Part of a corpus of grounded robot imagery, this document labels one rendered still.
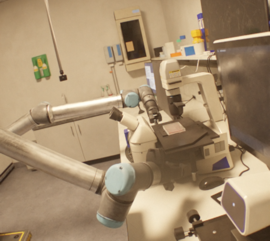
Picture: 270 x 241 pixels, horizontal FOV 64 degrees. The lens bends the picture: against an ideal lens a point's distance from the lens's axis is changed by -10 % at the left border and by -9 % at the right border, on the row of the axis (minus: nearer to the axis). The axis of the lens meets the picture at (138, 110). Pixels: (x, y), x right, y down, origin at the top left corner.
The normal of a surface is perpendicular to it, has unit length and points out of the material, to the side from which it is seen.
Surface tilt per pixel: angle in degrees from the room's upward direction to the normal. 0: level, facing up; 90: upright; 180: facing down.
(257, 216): 80
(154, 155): 65
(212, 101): 90
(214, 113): 90
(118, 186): 60
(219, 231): 0
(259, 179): 8
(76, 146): 90
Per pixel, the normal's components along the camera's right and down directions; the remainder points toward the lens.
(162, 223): -0.21, -0.95
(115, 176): -0.61, -0.21
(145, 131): 0.06, 0.00
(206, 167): -0.15, 0.09
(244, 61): -0.96, 0.27
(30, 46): 0.11, 0.20
